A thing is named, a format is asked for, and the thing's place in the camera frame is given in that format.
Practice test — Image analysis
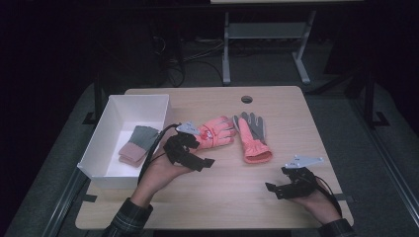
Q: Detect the aluminium rail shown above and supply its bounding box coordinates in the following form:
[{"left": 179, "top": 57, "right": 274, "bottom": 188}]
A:
[
  {"left": 42, "top": 167, "right": 91, "bottom": 237},
  {"left": 348, "top": 98, "right": 419, "bottom": 229}
]

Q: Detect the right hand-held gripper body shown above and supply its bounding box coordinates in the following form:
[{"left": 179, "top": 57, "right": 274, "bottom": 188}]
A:
[{"left": 279, "top": 155, "right": 325, "bottom": 199}]

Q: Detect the black metal stand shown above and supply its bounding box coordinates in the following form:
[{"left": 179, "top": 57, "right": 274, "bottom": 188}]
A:
[
  {"left": 362, "top": 69, "right": 391, "bottom": 128},
  {"left": 82, "top": 72, "right": 107, "bottom": 125}
]

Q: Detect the pink glove with grey palm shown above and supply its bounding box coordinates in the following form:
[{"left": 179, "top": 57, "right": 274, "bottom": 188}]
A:
[{"left": 231, "top": 112, "right": 274, "bottom": 165}]

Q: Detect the person's left hand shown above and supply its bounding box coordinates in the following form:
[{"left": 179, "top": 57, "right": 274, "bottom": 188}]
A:
[{"left": 140, "top": 144, "right": 196, "bottom": 198}]

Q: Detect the pink padded glove with print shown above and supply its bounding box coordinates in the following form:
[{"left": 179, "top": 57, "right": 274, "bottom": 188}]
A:
[{"left": 190, "top": 116, "right": 237, "bottom": 151}]

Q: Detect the person's right hand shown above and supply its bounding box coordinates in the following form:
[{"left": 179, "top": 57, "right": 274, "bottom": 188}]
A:
[{"left": 294, "top": 179, "right": 339, "bottom": 216}]

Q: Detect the white box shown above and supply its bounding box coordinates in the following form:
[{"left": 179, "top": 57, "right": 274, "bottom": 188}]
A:
[{"left": 76, "top": 94, "right": 176, "bottom": 191}]

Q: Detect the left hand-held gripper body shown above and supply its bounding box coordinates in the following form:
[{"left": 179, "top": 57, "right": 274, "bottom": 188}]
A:
[{"left": 162, "top": 120, "right": 203, "bottom": 170}]

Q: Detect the grey metal table frame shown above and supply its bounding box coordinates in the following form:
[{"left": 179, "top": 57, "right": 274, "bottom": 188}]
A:
[{"left": 221, "top": 10, "right": 317, "bottom": 86}]

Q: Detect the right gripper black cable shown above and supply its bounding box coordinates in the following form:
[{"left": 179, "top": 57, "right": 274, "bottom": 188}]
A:
[{"left": 313, "top": 175, "right": 344, "bottom": 217}]

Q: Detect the bundle of floor cables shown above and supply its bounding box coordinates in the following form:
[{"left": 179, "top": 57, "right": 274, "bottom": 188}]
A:
[{"left": 151, "top": 35, "right": 225, "bottom": 88}]

